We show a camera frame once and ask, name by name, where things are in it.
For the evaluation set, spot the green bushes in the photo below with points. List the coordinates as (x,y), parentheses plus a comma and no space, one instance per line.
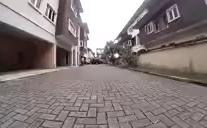
(119,53)

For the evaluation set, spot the pale building with garage opening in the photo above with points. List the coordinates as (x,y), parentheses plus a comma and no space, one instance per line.
(24,20)

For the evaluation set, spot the grey brick paved road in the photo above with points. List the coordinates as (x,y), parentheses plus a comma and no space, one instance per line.
(101,90)

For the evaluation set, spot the kerb strip along wall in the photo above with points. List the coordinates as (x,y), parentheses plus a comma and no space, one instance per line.
(177,76)

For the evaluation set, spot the dark vehicle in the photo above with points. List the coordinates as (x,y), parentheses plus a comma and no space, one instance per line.
(97,61)

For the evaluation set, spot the pale concrete driveway apron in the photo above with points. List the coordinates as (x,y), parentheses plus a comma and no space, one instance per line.
(21,73)

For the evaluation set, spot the beige boundary wall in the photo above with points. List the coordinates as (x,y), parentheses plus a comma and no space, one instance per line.
(181,58)

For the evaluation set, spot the brown building with white windows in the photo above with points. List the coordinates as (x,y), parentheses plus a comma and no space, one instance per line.
(66,30)

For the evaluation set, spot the dark grey house with white windows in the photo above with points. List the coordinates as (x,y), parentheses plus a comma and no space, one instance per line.
(181,23)

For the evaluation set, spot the brown house with white trim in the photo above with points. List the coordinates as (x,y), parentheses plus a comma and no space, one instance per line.
(129,36)

